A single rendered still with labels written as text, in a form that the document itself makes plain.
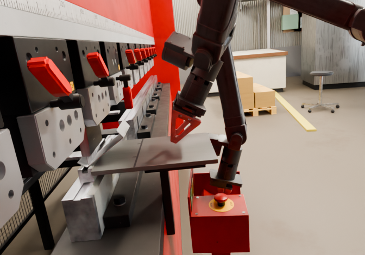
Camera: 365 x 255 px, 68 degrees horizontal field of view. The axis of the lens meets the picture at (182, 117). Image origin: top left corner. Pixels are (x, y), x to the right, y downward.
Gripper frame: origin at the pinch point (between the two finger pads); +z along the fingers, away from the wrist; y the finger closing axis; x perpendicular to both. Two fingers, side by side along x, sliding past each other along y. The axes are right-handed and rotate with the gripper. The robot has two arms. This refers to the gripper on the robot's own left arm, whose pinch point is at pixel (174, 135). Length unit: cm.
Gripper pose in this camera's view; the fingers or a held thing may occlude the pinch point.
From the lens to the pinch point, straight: 63.0
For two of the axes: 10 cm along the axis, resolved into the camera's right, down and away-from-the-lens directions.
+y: 0.2, 2.6, -9.7
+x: 9.1, 3.9, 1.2
